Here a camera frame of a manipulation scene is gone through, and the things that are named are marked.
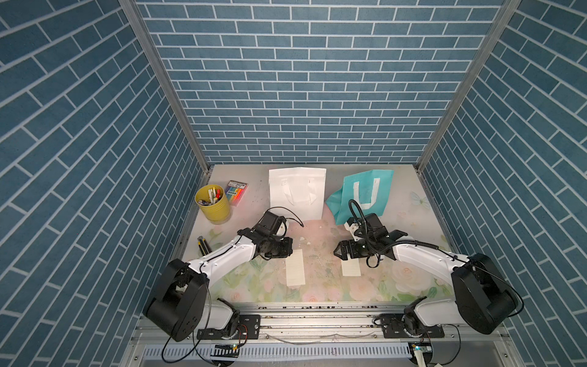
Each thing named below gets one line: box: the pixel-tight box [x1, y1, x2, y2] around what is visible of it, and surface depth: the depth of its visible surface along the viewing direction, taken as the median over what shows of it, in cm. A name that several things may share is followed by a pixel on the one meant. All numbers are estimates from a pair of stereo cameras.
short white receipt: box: [341, 253, 362, 277], surface depth 88 cm
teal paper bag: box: [325, 169, 395, 225], surface depth 93 cm
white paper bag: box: [269, 166, 327, 222], surface depth 93 cm
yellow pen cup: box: [194, 184, 232, 225], surface depth 96 cm
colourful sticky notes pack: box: [224, 179, 249, 207], surface depth 111 cm
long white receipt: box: [285, 248, 306, 287], surface depth 88 cm
